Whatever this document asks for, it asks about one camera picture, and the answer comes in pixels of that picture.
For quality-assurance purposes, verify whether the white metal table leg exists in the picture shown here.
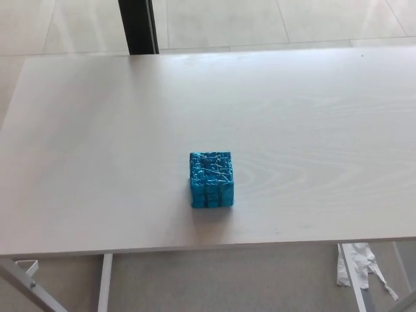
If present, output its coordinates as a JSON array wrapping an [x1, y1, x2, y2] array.
[[97, 253, 114, 312], [337, 242, 367, 312]]

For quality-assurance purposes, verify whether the white metal bracket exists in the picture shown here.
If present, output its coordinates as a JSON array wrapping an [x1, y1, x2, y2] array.
[[12, 259, 40, 277]]

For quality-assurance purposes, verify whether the white torn paper strip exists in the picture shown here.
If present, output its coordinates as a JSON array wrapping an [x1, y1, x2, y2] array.
[[335, 242, 399, 300]]

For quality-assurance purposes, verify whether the blue textured cube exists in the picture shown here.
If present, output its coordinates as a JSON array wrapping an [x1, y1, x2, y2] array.
[[188, 150, 235, 209]]

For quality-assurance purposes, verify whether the grey diagonal table brace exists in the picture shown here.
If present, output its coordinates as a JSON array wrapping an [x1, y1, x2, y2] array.
[[0, 258, 69, 312]]

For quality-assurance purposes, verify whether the black vertical pillar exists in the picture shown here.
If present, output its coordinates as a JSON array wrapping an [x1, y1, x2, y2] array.
[[117, 0, 160, 55]]

